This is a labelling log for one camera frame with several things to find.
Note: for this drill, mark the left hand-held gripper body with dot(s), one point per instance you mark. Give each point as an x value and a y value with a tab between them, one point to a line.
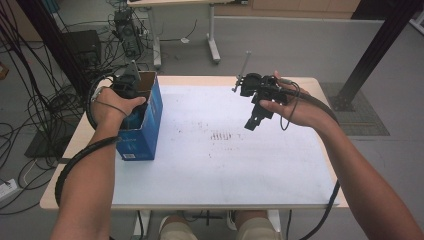
126	86

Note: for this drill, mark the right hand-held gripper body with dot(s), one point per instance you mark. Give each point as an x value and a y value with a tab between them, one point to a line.
263	88

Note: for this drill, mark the blue cardboard box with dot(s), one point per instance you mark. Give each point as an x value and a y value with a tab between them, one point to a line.
143	140

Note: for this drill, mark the person's left hand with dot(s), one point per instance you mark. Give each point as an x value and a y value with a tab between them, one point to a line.
108	111

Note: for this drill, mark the person's right hand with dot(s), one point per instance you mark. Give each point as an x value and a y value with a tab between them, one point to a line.
303	111

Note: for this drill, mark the black computer tower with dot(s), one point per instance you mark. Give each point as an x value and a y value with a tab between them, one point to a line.
128	33

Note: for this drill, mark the black equipment case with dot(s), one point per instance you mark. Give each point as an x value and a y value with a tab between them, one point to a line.
83	46

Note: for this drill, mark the white desk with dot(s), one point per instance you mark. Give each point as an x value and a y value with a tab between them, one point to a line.
212	36

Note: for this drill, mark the black tape strip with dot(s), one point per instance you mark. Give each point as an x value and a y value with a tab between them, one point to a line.
62	160

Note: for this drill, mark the grey floor mat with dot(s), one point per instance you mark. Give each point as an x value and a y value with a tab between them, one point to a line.
366	120

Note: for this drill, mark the black floor mat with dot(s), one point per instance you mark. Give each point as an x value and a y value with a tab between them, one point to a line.
43	146

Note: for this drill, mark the white table leg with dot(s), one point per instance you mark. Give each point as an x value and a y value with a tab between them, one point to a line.
274	221
143	222

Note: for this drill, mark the person's right leg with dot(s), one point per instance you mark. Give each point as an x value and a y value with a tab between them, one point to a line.
256	228

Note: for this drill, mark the person's leg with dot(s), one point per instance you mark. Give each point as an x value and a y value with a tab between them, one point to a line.
256	228
178	230

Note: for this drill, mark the person's left leg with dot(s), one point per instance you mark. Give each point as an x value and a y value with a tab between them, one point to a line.
178	230

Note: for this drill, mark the white power strip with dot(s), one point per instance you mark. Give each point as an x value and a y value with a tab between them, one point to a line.
6	190

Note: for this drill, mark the black metal post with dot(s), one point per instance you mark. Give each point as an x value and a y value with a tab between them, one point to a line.
383	43
50	41

